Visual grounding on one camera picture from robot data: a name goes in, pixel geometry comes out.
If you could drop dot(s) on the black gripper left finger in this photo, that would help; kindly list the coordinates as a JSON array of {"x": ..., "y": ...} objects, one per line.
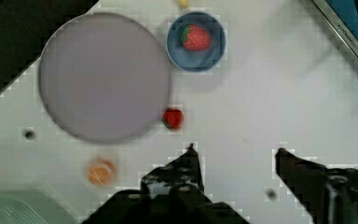
[{"x": 169, "y": 194}]

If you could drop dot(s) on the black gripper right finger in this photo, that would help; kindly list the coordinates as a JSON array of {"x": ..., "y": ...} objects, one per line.
[{"x": 330, "y": 195}]

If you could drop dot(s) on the strawberry on table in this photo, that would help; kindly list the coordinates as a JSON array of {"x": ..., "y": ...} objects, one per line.
[{"x": 173, "y": 118}]

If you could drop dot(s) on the orange slice toy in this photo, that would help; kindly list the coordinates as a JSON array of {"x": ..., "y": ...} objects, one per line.
[{"x": 101, "y": 172}]

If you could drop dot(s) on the lilac round plate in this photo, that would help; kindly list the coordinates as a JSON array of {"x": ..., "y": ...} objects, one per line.
[{"x": 104, "y": 78}]

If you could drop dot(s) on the small blue bowl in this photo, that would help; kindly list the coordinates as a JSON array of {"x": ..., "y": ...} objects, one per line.
[{"x": 196, "y": 61}]

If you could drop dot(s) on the strawberry in blue bowl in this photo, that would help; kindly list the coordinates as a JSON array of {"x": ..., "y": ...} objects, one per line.
[{"x": 195, "y": 38}]

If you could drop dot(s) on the green oval colander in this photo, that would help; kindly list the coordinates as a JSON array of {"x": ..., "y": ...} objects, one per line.
[{"x": 32, "y": 207}]

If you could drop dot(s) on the toy banana bunch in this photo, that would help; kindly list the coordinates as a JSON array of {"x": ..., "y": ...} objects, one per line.
[{"x": 183, "y": 3}]

